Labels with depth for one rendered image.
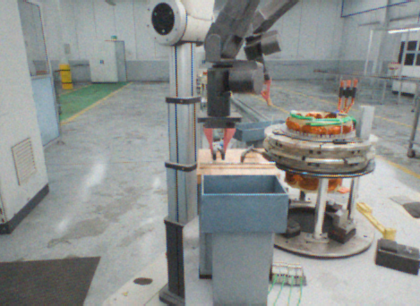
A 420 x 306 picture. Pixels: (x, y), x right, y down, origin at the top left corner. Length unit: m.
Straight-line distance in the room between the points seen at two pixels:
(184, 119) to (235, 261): 0.61
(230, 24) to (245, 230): 0.42
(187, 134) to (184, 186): 0.21
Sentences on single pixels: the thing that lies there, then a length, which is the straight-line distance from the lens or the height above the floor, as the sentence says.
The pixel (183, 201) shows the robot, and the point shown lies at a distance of 1.24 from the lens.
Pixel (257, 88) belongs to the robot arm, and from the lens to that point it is 0.68.
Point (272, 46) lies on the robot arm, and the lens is 1.11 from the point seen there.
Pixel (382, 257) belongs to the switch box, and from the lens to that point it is 0.98.
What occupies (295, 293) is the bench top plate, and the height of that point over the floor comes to 0.78.
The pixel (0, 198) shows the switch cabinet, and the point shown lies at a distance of 2.79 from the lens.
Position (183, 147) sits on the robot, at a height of 0.99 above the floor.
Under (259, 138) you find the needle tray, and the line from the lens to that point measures 1.16.
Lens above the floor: 1.32
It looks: 18 degrees down
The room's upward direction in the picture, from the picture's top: straight up
